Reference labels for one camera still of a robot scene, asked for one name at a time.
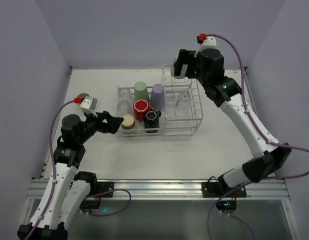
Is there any light green cup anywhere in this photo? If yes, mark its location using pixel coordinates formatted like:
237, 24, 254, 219
170, 55, 188, 79

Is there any clear glass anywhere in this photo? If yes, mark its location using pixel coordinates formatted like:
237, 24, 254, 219
118, 87, 131, 101
175, 90, 191, 109
116, 100, 132, 117

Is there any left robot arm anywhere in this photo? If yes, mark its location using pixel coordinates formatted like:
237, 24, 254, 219
17, 111, 124, 240

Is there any green cup in low rack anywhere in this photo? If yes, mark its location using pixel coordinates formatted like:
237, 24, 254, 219
134, 81, 150, 103

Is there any cream and brown cup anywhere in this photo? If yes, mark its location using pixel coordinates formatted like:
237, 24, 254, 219
121, 114, 136, 134

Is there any red mug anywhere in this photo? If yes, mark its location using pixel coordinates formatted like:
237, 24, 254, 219
133, 99, 150, 122

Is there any black mug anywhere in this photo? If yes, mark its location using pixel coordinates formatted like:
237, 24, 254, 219
143, 110, 162, 134

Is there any purple cup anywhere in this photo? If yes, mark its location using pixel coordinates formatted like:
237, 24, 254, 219
150, 83, 165, 111

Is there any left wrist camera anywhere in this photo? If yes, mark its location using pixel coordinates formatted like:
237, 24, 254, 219
79, 96, 98, 117

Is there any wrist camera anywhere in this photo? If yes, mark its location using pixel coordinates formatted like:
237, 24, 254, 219
79, 96, 98, 117
194, 34, 217, 56

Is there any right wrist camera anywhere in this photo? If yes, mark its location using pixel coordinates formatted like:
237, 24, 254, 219
194, 34, 217, 56

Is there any low white wire rack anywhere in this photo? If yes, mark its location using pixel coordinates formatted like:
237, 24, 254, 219
115, 81, 167, 138

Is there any tall white wire rack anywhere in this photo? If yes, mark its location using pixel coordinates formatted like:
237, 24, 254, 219
160, 64, 203, 136

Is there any aluminium mounting rail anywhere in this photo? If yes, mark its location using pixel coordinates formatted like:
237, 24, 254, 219
28, 177, 289, 201

